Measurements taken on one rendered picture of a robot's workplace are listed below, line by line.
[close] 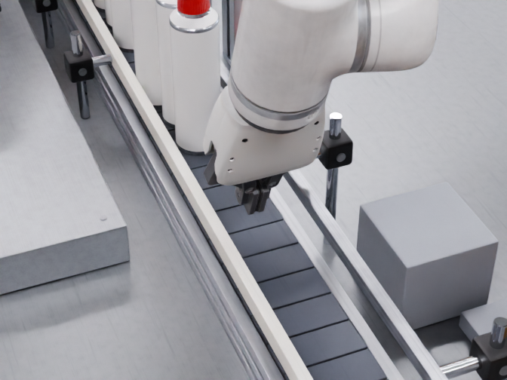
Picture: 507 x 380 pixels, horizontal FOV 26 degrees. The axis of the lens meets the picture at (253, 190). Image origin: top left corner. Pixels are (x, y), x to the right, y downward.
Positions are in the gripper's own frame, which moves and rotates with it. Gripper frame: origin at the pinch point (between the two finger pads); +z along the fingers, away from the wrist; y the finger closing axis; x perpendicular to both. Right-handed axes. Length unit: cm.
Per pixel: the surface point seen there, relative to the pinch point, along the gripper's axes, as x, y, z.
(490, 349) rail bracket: 25.9, -8.7, -12.3
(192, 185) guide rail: -5.0, 4.1, 4.8
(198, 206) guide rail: -2.0, 4.6, 4.2
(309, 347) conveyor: 16.8, 0.8, 0.6
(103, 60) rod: -30.3, 5.7, 14.8
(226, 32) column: -34.6, -12.2, 20.0
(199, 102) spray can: -14.3, 0.1, 4.3
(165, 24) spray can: -22.4, 1.4, 0.5
